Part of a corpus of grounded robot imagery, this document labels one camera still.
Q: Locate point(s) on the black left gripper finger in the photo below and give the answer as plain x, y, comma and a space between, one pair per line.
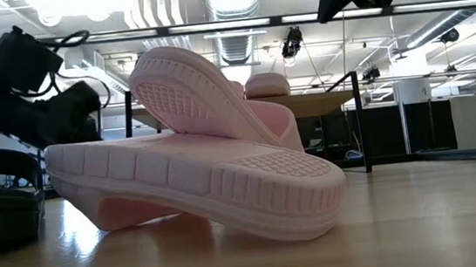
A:
72, 114

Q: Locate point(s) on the black foam slide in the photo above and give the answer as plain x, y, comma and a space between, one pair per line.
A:
0, 213

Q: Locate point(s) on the white column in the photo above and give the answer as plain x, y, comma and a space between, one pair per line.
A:
413, 90

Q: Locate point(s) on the blue and white bag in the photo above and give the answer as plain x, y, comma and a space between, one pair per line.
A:
354, 154

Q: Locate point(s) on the black partition panel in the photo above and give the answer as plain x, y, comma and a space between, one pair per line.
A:
430, 128

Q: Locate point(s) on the white partition panel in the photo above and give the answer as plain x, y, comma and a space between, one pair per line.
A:
475, 117

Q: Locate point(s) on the black ceiling camera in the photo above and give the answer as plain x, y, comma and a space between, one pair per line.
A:
371, 73
292, 42
451, 70
449, 35

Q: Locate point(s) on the silver ventilation duct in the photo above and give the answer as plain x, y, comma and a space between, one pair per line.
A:
236, 50

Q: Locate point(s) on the black overhead frame bar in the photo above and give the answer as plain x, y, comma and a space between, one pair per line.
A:
162, 31

